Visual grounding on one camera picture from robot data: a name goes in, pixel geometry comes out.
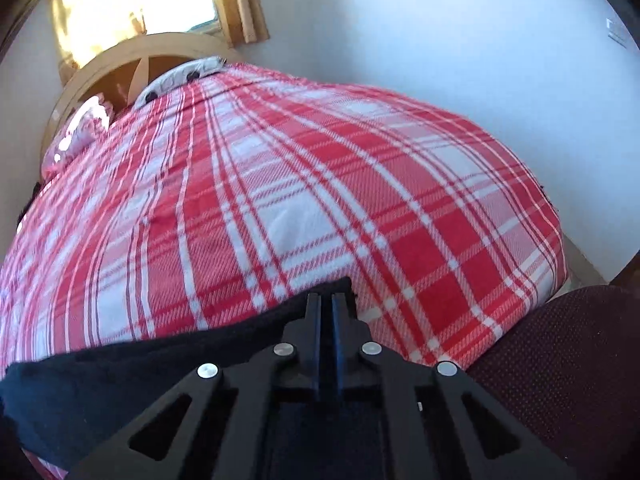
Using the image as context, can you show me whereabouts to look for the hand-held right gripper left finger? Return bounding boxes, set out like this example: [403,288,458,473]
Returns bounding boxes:
[65,292,322,480]

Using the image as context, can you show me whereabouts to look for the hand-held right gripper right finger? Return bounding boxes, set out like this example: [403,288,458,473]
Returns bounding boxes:
[331,292,566,480]

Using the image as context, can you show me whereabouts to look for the black pants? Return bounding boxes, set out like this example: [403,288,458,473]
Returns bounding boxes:
[0,276,361,472]

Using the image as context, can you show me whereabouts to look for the red plaid bed sheet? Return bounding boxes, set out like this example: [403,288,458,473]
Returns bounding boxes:
[0,62,571,480]

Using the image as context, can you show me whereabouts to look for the dark maroon cloth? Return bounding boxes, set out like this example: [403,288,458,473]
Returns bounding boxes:
[465,285,640,480]

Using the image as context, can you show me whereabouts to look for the white patterned pillow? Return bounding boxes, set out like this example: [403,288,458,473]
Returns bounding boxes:
[132,56,226,107]

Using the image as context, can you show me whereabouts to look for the pink floral pillow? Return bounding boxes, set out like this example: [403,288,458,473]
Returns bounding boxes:
[42,94,113,171]

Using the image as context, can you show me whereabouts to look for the window behind headboard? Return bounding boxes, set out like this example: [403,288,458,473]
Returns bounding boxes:
[190,10,221,32]

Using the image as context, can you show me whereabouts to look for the yellow curtain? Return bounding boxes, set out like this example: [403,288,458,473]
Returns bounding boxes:
[50,0,221,71]
[212,0,271,46]

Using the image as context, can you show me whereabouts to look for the beige wooden headboard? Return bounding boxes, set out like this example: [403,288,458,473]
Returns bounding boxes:
[40,32,246,161]

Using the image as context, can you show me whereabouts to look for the white wall outlet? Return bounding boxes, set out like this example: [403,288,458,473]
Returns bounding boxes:
[605,17,630,48]

